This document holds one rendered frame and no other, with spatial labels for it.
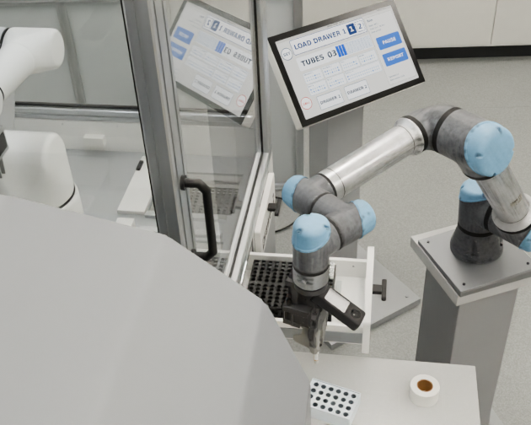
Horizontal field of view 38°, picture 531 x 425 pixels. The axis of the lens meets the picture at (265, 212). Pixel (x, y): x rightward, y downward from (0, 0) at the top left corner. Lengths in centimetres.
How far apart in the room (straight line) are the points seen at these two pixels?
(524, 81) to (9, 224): 425
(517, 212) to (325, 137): 94
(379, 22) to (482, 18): 223
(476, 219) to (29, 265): 157
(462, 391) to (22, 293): 138
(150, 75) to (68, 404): 58
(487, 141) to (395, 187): 214
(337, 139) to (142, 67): 170
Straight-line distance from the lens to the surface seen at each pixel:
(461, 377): 203
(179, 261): 87
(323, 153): 282
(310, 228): 151
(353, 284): 211
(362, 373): 200
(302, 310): 165
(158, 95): 118
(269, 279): 203
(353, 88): 263
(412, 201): 380
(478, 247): 227
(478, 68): 500
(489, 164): 179
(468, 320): 240
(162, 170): 126
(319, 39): 262
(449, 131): 181
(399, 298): 324
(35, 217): 89
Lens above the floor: 229
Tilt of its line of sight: 38 degrees down
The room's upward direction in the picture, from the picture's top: 3 degrees counter-clockwise
